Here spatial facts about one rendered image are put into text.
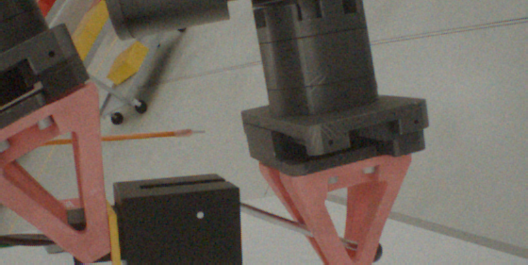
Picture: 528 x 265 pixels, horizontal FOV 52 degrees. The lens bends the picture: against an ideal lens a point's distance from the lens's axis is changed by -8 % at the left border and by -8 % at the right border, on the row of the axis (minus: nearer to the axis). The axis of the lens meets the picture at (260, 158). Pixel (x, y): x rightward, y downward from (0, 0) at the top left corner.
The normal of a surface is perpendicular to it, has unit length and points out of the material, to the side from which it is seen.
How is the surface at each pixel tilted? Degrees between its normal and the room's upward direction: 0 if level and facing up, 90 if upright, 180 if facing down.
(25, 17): 107
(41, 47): 83
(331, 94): 69
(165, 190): 55
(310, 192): 96
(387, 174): 96
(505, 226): 0
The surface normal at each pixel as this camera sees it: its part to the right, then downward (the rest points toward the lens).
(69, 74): 0.36, 0.14
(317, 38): -0.07, 0.22
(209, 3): 0.15, 0.77
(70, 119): 0.48, 0.44
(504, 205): -0.72, -0.49
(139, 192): -0.03, -0.99
